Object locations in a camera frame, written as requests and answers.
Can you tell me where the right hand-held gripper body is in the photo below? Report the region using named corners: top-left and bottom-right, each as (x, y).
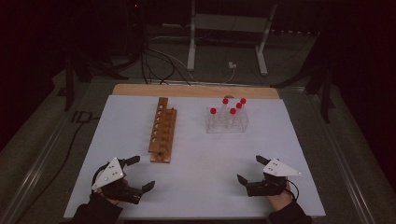
top-left (245, 158), bottom-right (303, 198)

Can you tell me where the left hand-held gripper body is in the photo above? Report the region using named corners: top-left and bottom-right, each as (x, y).
top-left (91, 157), bottom-right (145, 205)

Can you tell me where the wooden test tube rack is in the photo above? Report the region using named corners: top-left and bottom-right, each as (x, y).
top-left (147, 96), bottom-right (178, 164)

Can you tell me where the clear plastic test tube rack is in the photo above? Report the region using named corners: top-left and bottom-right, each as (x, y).
top-left (205, 105), bottom-right (249, 134)

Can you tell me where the person's right hand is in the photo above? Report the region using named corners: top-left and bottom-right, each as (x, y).
top-left (266, 181), bottom-right (295, 212)

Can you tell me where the person's left hand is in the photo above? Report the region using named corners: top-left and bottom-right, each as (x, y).
top-left (97, 177), bottom-right (129, 206)

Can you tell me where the white table mat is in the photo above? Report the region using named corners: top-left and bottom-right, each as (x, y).
top-left (63, 94), bottom-right (327, 219)

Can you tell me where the black stand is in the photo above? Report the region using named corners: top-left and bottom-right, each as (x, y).
top-left (57, 46), bottom-right (130, 112)
top-left (270, 31), bottom-right (337, 125)

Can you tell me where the grey metal stand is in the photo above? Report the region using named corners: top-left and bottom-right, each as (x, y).
top-left (186, 0), bottom-right (278, 77)

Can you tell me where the left hand-held gripper cable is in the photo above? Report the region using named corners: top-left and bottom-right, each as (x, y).
top-left (91, 163), bottom-right (110, 195)

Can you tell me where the hand-held gripper cable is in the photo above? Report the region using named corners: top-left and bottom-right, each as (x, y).
top-left (285, 179), bottom-right (301, 201)
top-left (91, 163), bottom-right (110, 195)

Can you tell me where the right hand-held gripper cable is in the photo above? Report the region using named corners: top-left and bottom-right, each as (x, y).
top-left (285, 179), bottom-right (301, 201)

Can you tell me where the long black floor cable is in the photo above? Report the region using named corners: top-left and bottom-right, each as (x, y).
top-left (15, 116), bottom-right (101, 223)

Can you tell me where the metal floor rail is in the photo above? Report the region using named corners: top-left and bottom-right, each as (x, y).
top-left (306, 90), bottom-right (379, 224)
top-left (0, 82), bottom-right (94, 224)

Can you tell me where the white floor cable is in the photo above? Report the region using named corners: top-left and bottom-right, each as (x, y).
top-left (148, 46), bottom-right (236, 86)

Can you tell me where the black floor cable bundle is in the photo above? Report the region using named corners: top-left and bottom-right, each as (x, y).
top-left (139, 40), bottom-right (191, 87)

